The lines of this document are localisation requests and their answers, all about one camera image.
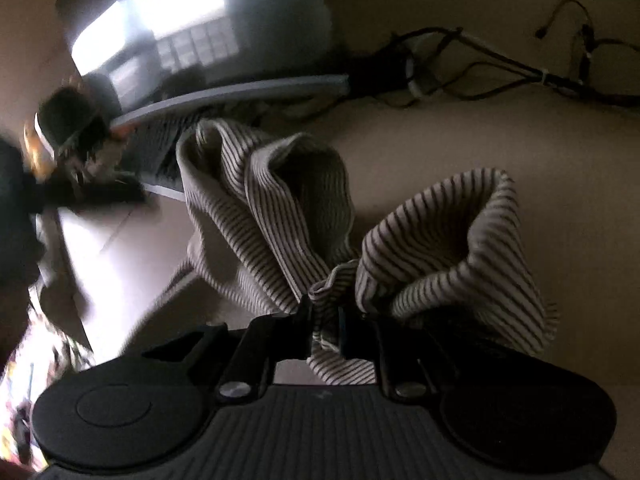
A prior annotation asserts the beige striped knit sweater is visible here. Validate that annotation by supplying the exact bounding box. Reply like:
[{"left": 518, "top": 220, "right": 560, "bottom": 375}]
[{"left": 175, "top": 119, "right": 560, "bottom": 386}]

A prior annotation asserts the black keyboard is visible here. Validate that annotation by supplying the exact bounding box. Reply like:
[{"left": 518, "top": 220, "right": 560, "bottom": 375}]
[{"left": 134, "top": 110, "right": 201, "bottom": 202}]

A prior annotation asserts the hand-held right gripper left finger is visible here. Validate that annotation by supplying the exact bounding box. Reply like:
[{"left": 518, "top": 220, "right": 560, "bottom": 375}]
[{"left": 142, "top": 296, "right": 316, "bottom": 404}]

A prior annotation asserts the curved computer monitor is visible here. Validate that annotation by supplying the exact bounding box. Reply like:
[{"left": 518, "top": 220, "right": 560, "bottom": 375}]
[{"left": 55, "top": 0, "right": 351, "bottom": 127}]

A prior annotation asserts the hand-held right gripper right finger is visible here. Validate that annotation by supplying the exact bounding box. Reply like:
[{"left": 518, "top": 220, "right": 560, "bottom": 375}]
[{"left": 338, "top": 307, "right": 501, "bottom": 404}]

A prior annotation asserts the black cable bundle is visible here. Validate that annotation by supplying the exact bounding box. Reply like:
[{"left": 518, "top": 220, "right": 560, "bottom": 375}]
[{"left": 350, "top": 0, "right": 640, "bottom": 111}]

